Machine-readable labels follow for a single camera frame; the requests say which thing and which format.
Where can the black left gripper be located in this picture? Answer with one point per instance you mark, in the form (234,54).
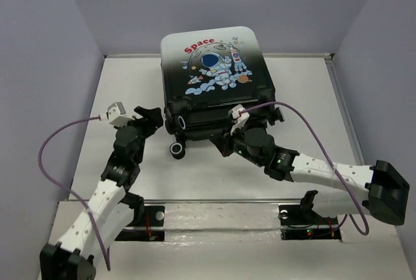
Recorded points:
(155,119)

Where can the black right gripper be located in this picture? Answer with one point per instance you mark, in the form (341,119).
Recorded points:
(223,141)

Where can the black hard-shell suitcase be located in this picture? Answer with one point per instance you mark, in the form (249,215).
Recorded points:
(205,74)

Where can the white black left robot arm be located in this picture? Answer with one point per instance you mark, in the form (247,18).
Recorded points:
(112,207)

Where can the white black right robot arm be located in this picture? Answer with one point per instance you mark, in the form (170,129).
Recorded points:
(378,190)

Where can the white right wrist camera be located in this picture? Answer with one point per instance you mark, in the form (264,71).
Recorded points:
(239,117)

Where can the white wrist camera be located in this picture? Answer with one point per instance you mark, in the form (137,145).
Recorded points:
(115,115)
(239,117)

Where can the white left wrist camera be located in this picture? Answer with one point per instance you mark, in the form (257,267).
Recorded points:
(115,115)

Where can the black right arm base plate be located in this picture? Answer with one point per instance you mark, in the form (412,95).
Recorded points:
(300,222)

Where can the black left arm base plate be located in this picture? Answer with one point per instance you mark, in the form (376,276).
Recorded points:
(149,227)

